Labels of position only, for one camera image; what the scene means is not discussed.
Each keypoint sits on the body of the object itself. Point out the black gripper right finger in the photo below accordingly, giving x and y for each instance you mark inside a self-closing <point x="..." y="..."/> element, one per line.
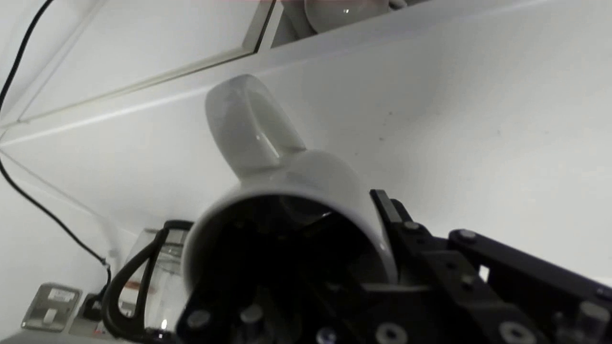
<point x="446" y="279"/>

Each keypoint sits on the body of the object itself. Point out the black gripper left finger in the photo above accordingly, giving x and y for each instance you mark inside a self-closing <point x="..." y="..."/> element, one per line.
<point x="274" y="298"/>

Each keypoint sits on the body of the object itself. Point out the plain white mug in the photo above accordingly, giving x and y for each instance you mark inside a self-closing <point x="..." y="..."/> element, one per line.
<point x="299" y="172"/>

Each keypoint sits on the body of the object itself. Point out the glass electric kettle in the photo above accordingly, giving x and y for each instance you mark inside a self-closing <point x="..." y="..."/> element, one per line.
<point x="156" y="279"/>

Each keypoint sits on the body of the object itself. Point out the small wall socket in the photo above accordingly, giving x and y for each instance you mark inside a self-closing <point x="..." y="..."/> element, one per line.
<point x="54" y="306"/>

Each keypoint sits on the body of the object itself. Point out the white wall cabinets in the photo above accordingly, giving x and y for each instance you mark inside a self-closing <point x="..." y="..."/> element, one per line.
<point x="127" y="49"/>

